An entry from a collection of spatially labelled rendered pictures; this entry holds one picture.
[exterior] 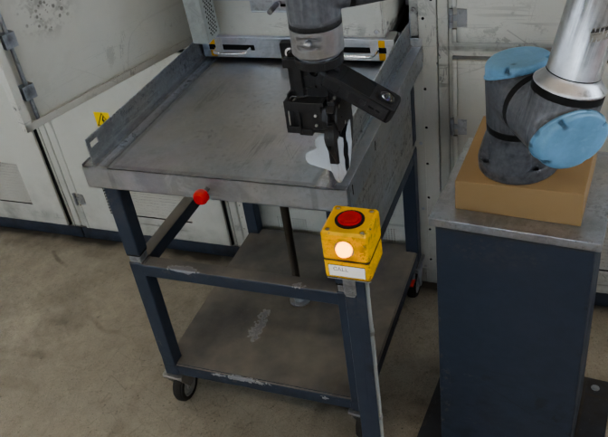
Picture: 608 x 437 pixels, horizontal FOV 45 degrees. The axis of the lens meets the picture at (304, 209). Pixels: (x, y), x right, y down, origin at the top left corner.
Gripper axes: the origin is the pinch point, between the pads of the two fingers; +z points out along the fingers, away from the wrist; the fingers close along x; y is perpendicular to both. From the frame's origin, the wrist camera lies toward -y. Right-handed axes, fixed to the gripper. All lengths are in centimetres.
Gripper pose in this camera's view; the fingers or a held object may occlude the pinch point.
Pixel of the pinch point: (345, 172)
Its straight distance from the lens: 114.8
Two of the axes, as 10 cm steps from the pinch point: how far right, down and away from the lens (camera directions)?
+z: 1.2, 8.1, 5.7
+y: -9.3, -1.0, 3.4
